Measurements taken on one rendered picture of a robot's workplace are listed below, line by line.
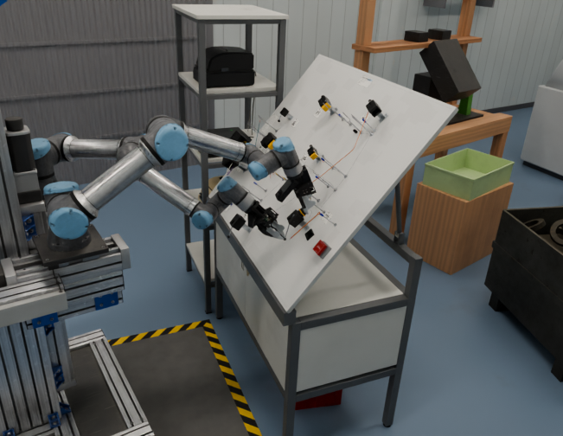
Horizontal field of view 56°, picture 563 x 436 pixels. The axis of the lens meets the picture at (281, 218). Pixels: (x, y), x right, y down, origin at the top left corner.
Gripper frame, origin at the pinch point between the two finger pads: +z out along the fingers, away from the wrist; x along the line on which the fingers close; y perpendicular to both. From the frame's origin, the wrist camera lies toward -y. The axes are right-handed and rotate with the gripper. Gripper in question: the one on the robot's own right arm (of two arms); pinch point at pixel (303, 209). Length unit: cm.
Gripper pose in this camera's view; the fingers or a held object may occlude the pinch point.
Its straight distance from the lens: 221.7
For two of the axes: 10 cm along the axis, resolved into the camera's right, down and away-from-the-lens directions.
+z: 3.3, 7.0, 6.3
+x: -2.2, -6.0, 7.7
